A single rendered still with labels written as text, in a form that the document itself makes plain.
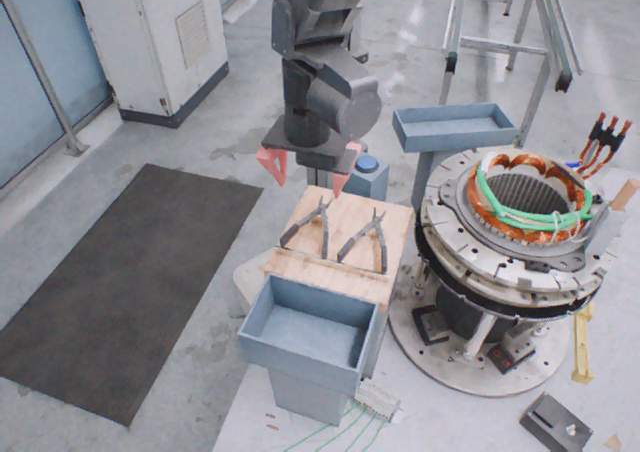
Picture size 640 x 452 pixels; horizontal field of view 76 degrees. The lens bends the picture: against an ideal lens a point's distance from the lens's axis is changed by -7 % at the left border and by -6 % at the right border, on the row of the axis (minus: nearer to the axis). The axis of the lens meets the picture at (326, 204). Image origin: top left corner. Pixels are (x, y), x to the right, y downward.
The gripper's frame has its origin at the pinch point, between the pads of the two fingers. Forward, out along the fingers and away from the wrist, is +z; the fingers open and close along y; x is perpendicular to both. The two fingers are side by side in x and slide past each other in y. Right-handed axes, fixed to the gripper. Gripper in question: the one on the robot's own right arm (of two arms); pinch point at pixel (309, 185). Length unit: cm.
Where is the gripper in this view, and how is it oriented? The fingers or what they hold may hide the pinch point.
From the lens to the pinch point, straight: 62.2
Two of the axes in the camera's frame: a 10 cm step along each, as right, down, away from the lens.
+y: 9.5, 2.2, -2.1
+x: 3.1, -6.8, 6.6
